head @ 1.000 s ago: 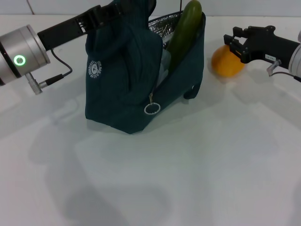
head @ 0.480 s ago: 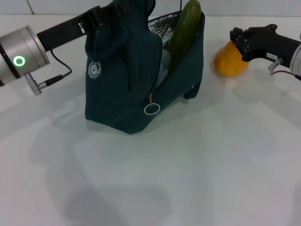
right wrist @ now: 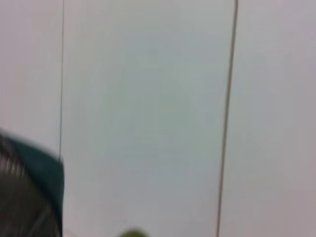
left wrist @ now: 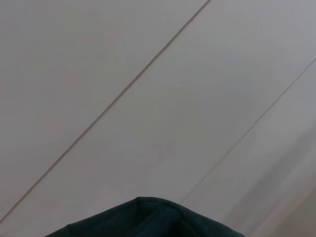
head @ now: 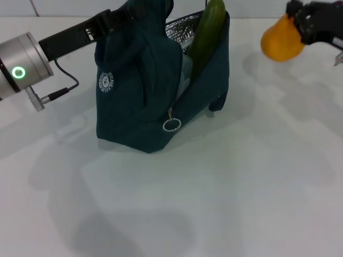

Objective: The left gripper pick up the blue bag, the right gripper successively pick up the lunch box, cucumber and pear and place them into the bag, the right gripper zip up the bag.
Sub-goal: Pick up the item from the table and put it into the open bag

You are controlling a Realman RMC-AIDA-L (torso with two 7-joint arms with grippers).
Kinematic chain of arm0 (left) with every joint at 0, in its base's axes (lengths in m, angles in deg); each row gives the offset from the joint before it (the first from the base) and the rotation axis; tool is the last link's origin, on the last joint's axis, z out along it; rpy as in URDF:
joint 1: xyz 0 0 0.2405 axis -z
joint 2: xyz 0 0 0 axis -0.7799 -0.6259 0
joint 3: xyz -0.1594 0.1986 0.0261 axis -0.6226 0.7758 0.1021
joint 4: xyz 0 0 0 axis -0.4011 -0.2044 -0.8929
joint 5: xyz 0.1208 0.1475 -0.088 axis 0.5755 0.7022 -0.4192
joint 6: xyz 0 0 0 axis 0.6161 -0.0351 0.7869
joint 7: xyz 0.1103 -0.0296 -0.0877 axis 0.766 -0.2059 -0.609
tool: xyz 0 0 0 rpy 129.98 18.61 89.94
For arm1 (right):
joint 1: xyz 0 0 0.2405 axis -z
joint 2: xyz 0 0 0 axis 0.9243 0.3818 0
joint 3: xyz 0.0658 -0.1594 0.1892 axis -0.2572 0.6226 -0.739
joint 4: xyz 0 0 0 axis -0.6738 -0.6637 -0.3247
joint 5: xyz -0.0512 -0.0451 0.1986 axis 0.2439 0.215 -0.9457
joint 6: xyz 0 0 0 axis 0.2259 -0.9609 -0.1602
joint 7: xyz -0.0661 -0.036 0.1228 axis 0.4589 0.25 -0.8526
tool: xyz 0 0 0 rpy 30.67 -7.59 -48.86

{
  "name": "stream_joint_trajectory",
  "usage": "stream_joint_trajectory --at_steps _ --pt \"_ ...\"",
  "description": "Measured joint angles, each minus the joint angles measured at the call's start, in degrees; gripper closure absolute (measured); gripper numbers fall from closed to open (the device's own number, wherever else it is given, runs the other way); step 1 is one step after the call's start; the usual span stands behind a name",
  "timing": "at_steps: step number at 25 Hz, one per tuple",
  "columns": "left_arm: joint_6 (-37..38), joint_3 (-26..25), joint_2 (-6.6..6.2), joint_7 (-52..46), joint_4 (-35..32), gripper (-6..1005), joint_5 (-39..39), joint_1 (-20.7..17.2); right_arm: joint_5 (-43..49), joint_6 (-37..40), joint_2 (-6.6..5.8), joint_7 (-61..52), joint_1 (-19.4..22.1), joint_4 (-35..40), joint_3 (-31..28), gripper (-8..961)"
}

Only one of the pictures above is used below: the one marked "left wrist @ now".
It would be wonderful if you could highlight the teal insulated lunch bag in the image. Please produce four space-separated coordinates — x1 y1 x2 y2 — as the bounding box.
44 197 245 237

